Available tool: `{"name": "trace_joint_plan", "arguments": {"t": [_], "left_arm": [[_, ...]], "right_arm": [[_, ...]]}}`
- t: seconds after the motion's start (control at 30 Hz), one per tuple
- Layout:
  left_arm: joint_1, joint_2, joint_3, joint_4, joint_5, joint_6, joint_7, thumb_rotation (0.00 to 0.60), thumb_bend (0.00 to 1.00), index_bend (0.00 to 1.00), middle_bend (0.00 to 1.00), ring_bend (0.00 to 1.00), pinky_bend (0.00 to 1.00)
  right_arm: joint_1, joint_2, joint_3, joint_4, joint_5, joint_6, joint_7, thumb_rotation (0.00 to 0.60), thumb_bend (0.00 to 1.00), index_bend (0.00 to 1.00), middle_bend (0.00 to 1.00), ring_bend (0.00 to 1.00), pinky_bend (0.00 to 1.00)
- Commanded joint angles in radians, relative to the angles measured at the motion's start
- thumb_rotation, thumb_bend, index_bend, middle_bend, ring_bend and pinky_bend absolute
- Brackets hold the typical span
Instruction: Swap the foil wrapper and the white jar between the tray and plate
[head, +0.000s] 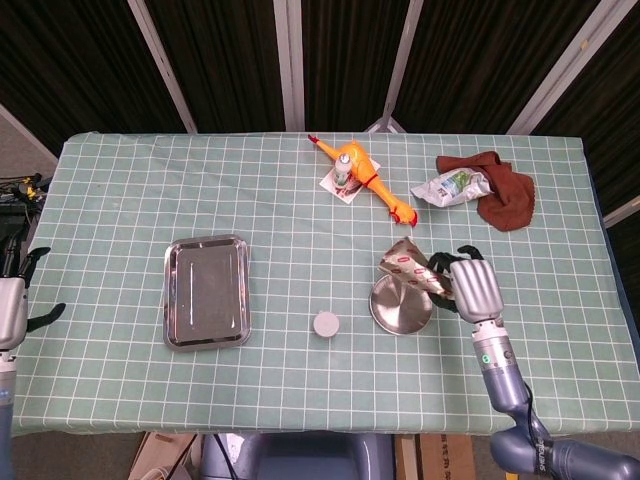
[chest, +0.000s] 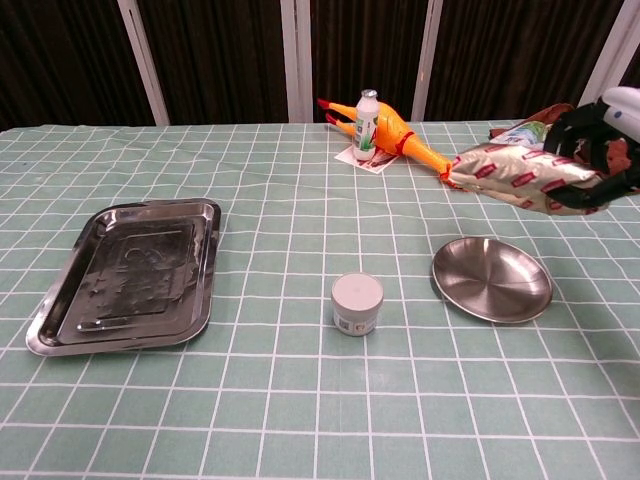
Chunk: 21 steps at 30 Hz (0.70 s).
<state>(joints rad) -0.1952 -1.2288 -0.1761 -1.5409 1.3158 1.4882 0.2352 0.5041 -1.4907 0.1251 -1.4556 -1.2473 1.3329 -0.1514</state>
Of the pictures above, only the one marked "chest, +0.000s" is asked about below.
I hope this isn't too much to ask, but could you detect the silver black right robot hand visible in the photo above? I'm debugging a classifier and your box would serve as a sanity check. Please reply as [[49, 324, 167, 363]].
[[542, 85, 640, 217]]

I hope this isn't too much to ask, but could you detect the gold foil snack bag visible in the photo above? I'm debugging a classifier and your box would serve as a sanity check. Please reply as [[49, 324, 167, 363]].
[[447, 142, 612, 217]]

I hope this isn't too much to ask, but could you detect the small white jar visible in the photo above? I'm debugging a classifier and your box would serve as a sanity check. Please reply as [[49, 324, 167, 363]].
[[330, 272, 385, 337]]

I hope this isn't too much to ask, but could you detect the brown cloth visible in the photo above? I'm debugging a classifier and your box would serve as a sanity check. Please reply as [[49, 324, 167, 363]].
[[488, 102, 632, 174]]

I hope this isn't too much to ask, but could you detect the crumpled white green snack bag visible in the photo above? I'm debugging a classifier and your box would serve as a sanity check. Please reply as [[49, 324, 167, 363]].
[[492, 119, 551, 149]]

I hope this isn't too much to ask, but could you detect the round steel plate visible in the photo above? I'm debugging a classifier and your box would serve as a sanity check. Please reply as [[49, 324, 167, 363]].
[[431, 236, 554, 325]]

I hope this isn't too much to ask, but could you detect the yellow rubber chicken toy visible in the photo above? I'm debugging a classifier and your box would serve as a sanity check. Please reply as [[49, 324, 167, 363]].
[[316, 97, 457, 187]]

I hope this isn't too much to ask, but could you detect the white red printed card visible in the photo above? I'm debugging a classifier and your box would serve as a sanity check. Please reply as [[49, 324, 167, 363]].
[[333, 144, 399, 175]]

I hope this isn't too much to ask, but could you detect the white drink bottle green label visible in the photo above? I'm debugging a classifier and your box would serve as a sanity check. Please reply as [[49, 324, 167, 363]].
[[351, 88, 380, 162]]

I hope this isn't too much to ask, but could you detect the dark pleated curtain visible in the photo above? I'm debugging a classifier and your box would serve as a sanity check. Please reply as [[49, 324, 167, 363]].
[[0, 0, 640, 132]]

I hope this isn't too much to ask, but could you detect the green checked tablecloth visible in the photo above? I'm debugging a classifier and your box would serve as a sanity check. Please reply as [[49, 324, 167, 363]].
[[0, 117, 640, 480]]

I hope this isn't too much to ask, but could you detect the rectangular steel tray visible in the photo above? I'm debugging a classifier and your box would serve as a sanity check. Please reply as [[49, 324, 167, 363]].
[[25, 197, 223, 358]]

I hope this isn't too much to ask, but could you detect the white double frame post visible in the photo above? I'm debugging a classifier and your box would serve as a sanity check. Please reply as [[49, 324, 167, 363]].
[[279, 0, 314, 124]]

